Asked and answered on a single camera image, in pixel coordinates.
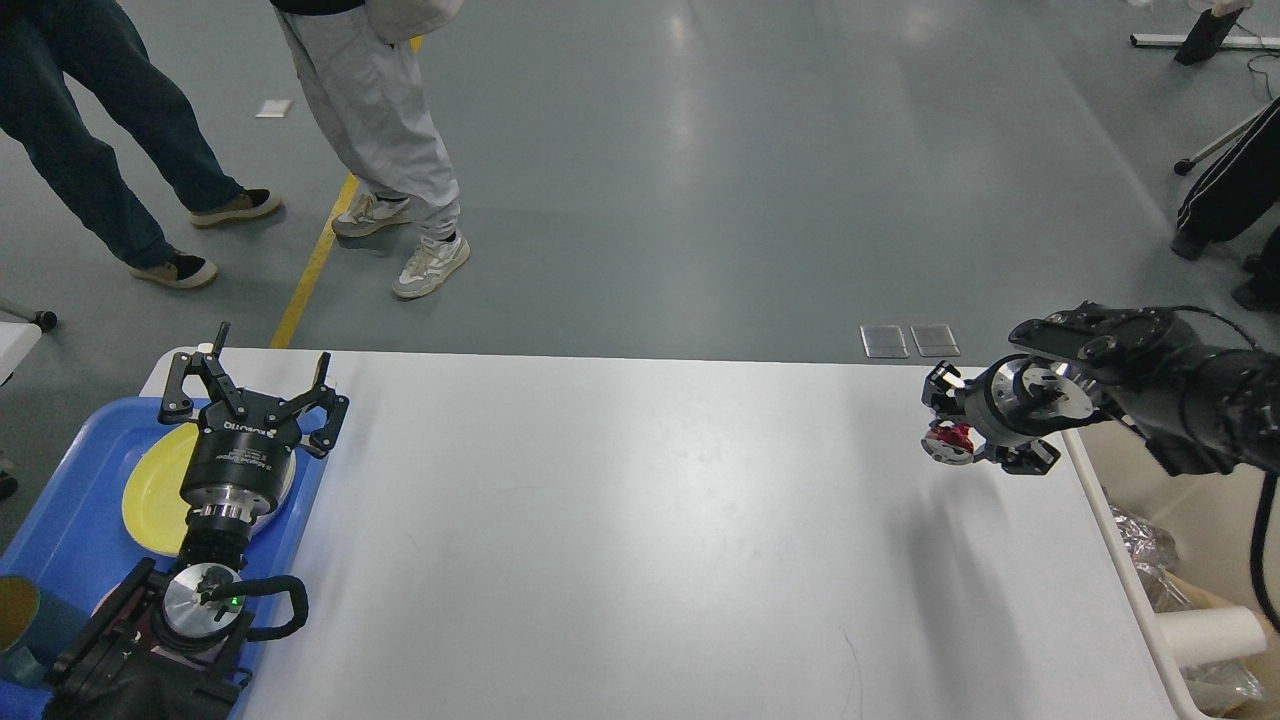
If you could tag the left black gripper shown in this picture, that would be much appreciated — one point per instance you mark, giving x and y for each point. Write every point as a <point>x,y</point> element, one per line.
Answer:
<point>240,460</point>

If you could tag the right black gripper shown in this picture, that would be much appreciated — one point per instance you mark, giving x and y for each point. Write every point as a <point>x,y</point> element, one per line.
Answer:
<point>1011,405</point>

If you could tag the crushed red soda can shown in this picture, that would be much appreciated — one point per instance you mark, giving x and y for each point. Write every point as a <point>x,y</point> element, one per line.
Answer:
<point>950,442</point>

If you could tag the yellow plate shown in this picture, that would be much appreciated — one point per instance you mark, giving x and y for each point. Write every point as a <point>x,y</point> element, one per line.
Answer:
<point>157,517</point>

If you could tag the white paper cup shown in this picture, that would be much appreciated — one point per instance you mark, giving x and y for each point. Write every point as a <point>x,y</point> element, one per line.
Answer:
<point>1209,636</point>

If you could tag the dark green mug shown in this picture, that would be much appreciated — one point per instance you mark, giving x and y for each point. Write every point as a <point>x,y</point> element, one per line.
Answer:
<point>36,626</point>

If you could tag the aluminium foil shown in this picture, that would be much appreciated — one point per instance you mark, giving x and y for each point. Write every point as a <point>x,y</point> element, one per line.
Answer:
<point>1218,689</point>

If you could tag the brown paper bag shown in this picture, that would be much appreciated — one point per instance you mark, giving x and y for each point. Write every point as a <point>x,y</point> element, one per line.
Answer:
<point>1264,666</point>

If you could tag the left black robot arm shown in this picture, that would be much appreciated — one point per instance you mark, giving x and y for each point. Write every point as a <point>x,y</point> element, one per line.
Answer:
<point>167,643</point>

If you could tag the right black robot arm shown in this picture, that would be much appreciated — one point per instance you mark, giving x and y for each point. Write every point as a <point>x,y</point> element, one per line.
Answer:
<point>1199,409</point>

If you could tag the right metal floor plate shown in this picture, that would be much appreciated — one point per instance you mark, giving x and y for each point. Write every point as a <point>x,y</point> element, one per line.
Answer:
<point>935,340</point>

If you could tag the metal floor plate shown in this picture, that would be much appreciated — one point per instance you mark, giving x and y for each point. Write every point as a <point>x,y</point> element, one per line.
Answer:
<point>935,340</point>
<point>884,342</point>

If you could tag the left metal floor plate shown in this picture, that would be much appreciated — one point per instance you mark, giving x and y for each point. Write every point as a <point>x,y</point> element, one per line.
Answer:
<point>884,342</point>

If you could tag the blue plastic tray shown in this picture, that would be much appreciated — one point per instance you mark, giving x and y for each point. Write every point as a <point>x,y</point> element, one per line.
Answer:
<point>74,543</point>

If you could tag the beige plastic bin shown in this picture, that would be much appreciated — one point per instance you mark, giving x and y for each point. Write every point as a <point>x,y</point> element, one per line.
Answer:
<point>1211,518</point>

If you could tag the white side table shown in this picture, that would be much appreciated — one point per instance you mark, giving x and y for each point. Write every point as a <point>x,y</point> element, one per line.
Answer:
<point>20,330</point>

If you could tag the wheeled chair base legs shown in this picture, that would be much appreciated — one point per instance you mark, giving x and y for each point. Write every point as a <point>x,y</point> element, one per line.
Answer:
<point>1184,166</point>

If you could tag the person in black trousers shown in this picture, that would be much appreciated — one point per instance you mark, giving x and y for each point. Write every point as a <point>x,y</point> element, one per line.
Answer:
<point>1228,198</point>

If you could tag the person in light grey trousers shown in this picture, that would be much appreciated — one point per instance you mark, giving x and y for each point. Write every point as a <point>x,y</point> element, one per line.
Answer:
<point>363,84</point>

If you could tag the black stand on floor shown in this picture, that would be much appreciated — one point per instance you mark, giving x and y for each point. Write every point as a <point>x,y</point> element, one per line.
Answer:
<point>1212,27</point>

